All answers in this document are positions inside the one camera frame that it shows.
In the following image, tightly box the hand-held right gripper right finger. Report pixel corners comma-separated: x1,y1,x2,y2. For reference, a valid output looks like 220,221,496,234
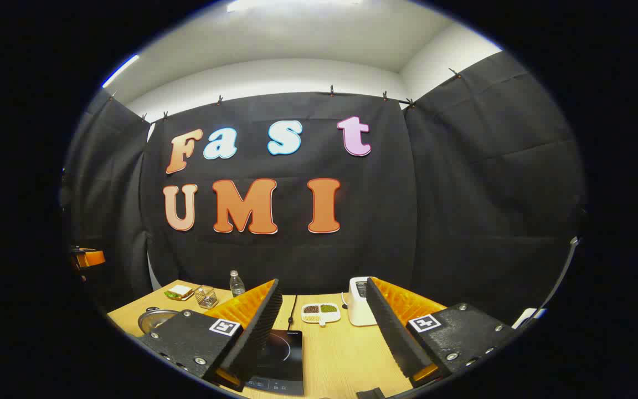
366,277,519,388

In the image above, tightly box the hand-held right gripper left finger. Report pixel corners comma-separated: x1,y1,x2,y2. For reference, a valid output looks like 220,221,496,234
153,279,284,391

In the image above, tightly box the black induction cooktop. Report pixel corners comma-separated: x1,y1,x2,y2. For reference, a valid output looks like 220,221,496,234
244,329,305,396

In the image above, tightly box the stainless steel pot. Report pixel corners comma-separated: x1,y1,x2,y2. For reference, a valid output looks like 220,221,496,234
138,307,180,335

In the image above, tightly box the white toaster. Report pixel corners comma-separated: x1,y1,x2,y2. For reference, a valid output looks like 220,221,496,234
347,277,378,327

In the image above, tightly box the white divided dish with beans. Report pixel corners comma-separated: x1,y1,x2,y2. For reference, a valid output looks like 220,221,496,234
301,303,342,326

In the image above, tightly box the sandwich with lettuce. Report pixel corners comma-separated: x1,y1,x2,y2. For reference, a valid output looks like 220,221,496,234
165,284,195,301

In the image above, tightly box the black backdrop cloth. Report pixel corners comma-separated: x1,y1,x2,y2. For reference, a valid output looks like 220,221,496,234
61,50,585,328

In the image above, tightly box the white device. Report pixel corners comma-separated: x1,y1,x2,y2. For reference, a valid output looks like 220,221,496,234
512,308,548,329

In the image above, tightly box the metal wire basket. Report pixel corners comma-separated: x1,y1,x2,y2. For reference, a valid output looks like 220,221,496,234
194,285,219,309

